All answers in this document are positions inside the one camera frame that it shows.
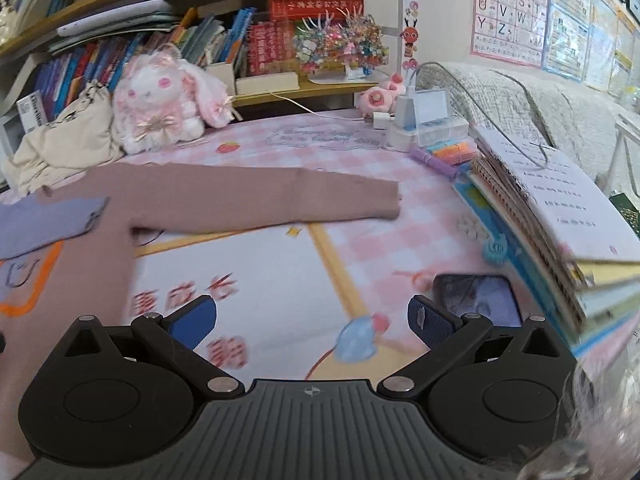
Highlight stack of spiral notebooks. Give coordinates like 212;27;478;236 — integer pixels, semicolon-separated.
452;125;640;358

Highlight row of shelf books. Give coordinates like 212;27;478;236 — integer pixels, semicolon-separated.
35;7;256;121

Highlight reindeer sticker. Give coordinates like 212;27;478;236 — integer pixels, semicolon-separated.
400;0;422;72

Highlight small blue clip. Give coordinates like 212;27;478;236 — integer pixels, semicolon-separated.
482;240;508;267

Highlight flat stack of books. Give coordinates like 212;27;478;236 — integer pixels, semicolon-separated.
50;0;181;53

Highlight mauve long-sleeve sweater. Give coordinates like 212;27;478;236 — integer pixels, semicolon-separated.
0;162;403;480

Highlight colourful bead tree ornament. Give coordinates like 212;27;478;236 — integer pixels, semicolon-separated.
292;7;390;85

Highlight alphabet wall poster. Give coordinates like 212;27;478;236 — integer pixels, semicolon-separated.
470;0;551;68

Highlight clear plastic bag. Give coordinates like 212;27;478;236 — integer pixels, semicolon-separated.
510;310;640;480

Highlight cream cloth bag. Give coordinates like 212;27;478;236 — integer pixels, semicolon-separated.
0;82;126;196

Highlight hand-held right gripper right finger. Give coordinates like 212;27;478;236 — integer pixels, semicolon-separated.
377;296;563;400

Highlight black smartphone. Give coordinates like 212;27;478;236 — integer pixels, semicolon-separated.
432;274;523;331

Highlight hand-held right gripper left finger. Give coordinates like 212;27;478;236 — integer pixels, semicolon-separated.
64;296;244;400

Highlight highlighter markers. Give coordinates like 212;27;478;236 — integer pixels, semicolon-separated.
410;147;458;178

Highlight grey quilted blanket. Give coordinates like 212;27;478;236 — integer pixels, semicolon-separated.
415;61;640;196

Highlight white plastic box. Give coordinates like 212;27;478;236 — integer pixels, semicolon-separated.
385;116;471;153

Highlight small pink plush toy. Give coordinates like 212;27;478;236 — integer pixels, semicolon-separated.
357;74;407;112

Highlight lavender cloth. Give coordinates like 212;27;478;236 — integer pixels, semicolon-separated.
0;196;110;261

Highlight thick red book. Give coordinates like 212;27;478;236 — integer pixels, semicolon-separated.
265;0;365;22

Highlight grey cable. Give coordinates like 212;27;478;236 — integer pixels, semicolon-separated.
407;61;551;171

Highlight thick cream book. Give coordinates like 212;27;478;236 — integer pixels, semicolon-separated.
235;72;301;96

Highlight blue bordered wall poster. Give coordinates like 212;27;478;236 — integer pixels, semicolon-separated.
542;0;594;82

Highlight pink printed desk mat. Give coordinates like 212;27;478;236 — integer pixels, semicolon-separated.
0;110;591;396

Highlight red paperback book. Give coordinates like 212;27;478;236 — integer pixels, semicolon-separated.
248;21;301;77

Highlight yellow wall poster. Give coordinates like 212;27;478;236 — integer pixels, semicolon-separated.
585;0;623;93

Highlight white charging cable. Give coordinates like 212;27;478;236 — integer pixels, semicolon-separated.
270;91;396;131

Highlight pink white bunny plush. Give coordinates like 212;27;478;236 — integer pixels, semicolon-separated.
112;54;236;155

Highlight bundle of coloured pens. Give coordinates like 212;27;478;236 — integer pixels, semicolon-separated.
425;140;479;166

